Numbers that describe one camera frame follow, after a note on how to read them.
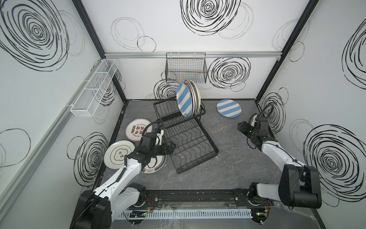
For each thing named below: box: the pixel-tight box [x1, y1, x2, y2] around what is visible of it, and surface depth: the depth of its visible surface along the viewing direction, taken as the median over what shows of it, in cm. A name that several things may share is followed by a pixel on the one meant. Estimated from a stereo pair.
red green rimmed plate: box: [141, 155, 168, 174], surface depth 84 cm
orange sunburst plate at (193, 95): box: [184, 80, 196, 117], surface depth 75 cm
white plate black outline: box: [103, 139, 136, 170], surface depth 93 cm
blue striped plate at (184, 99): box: [176, 82, 193, 118], surface depth 84 cm
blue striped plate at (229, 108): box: [216, 99, 243, 118], surface depth 115 cm
